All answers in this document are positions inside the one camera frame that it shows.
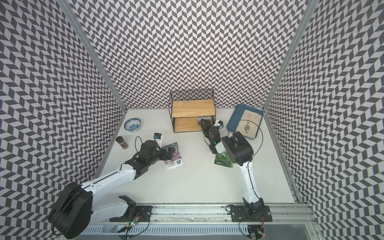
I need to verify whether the purple flower seed bag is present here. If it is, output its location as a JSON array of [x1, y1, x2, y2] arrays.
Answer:
[[162, 142, 184, 171]]

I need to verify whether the green lotus seed bag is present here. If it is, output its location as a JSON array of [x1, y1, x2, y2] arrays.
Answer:
[[214, 153, 233, 168]]

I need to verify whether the colourful flower seed bag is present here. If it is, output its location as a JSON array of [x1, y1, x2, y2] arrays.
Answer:
[[198, 118, 213, 127]]

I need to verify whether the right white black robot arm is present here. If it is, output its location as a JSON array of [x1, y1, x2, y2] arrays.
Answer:
[[200, 119, 267, 220]]

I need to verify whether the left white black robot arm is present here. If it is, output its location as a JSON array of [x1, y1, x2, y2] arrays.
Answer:
[[48, 140, 174, 239]]

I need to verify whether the teal plastic tray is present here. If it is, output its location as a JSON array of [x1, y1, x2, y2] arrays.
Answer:
[[227, 104, 264, 133]]

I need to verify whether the blue patterned ceramic bowl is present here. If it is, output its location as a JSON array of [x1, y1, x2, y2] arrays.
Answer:
[[124, 118, 142, 133]]

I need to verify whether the small dark spice jar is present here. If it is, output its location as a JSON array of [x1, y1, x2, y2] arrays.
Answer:
[[116, 136, 129, 150]]

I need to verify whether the left base wiring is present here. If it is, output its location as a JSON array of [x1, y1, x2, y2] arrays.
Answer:
[[117, 213, 151, 240]]

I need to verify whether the base wiring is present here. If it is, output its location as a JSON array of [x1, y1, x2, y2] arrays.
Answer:
[[117, 213, 151, 240], [238, 213, 266, 240]]

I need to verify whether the right base wiring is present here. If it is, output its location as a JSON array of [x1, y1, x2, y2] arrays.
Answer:
[[238, 213, 266, 240]]

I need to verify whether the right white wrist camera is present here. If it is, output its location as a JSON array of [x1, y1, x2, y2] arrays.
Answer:
[[213, 120, 224, 129]]

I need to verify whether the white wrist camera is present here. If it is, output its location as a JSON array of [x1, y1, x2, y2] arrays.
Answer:
[[154, 133, 162, 148], [213, 120, 224, 129]]

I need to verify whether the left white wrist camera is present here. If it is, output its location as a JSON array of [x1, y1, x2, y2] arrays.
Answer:
[[154, 133, 162, 148]]

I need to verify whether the black wire wooden shelf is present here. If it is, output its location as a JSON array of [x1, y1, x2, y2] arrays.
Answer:
[[169, 89, 216, 133]]

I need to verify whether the pink handled metal spoon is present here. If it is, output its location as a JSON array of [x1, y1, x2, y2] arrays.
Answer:
[[244, 114, 252, 133]]

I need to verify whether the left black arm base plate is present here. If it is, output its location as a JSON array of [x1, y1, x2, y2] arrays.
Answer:
[[110, 195, 153, 223]]

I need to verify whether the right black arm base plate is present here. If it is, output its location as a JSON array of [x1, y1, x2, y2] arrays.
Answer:
[[226, 205, 273, 223]]

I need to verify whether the aluminium front rail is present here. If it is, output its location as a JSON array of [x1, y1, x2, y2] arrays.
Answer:
[[150, 203, 317, 226]]

